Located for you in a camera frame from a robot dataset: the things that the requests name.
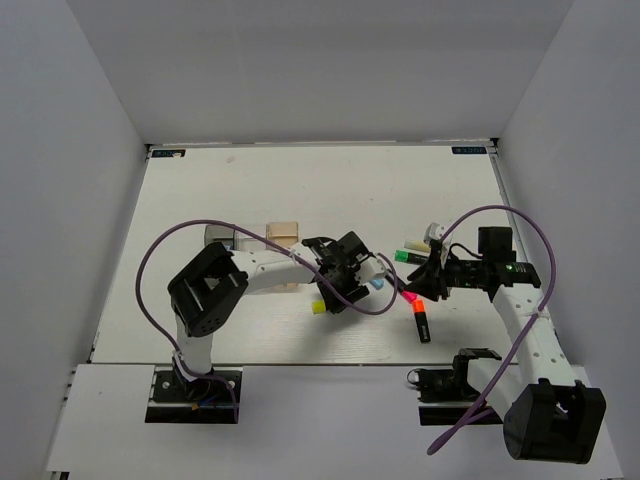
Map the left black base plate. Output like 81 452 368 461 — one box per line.
145 368 242 425

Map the yellow highlighter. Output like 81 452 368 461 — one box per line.
311 300 327 315

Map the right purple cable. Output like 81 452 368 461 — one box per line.
427 204 557 455

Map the green highlighter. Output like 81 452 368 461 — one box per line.
394 250 428 265

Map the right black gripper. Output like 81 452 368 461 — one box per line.
404 247 487 301

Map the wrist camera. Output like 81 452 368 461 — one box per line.
355 255 387 284
423 222 446 244

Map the clear plastic container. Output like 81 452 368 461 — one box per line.
234 223 267 252

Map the cream highlighter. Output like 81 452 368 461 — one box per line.
404 239 431 253

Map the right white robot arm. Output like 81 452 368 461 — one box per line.
407 223 606 464

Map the dark grey plastic container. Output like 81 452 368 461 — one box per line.
204 224 236 250

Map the left blue corner label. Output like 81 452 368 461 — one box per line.
151 149 186 158

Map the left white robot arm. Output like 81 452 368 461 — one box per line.
168 231 385 401

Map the blue corner label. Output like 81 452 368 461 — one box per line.
151 149 186 158
451 146 487 155

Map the orange highlighter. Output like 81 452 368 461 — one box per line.
412 299 431 343

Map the right blue corner label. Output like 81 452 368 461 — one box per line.
451 146 487 155

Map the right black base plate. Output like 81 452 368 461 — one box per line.
406 368 480 427

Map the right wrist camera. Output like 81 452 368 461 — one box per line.
423 222 446 244

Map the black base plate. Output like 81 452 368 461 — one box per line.
406 368 480 427
145 368 242 425

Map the tan plastic container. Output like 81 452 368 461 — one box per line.
266 221 299 293

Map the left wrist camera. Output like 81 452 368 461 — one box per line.
355 255 387 284

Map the pink highlighter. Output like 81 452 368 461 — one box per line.
396 286 417 303

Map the light blue marker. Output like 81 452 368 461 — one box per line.
370 278 385 290

